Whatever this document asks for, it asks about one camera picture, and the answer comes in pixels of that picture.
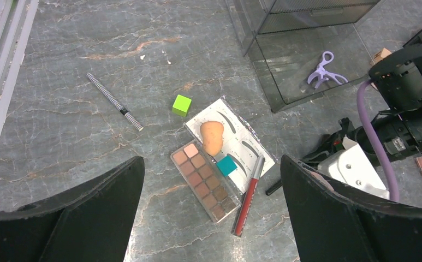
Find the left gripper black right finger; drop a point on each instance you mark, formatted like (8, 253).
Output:
(333, 221)

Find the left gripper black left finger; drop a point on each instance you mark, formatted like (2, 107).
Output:
(89, 222)

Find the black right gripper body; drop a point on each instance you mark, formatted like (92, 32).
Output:
(398, 79)

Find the purple eyelash curler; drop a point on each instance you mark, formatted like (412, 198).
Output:
(322, 75)

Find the clear acrylic drawer organizer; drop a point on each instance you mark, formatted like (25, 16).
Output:
(284, 41)

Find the black makeup brush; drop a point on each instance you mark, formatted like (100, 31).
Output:
(274, 188)

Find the orange makeup sponge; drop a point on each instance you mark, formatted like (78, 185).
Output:
(212, 137)

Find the wooden cube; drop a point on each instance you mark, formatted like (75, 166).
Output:
(379, 56)

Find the red lip gloss tube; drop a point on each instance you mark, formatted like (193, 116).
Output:
(247, 201)

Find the brown eyeshadow palette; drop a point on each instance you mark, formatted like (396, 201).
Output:
(214, 192)

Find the teal cube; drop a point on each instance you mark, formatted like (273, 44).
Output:
(226, 165)

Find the eyebrow stencil card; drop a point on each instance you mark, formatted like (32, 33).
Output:
(240, 142)

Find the checkered eyeliner pencil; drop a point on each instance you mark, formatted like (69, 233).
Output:
(114, 101)

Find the lime green cube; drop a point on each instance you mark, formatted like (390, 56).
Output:
(181, 105)

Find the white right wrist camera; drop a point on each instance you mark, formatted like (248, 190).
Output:
(351, 166)

